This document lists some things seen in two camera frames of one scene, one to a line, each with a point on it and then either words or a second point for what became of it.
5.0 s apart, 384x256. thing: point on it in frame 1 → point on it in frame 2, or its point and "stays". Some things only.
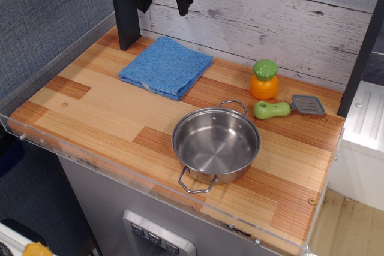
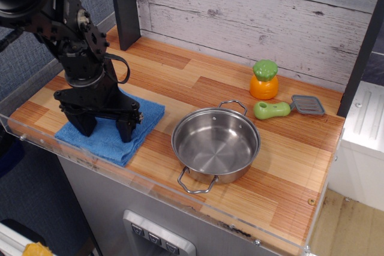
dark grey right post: (363, 55) stays
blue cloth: (165, 68) → (107, 142)
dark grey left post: (125, 9) stays
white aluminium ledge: (364, 122) stays
